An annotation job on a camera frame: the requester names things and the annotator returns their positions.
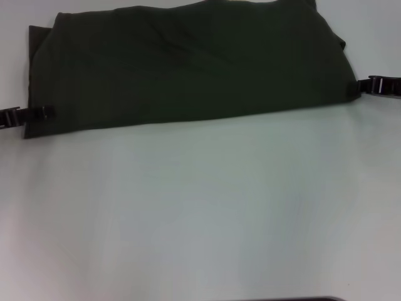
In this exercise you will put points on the dark green FREE t-shirt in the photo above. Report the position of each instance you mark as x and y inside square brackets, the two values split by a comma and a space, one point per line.
[188, 69]

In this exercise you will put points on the dark rounded panel edge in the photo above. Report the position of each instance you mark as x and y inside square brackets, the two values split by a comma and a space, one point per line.
[294, 298]

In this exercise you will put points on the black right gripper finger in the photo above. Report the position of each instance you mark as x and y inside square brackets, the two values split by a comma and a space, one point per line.
[365, 86]

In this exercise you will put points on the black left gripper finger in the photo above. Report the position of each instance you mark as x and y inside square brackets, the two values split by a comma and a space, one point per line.
[28, 115]

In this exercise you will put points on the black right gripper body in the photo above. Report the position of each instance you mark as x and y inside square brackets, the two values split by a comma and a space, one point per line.
[392, 87]

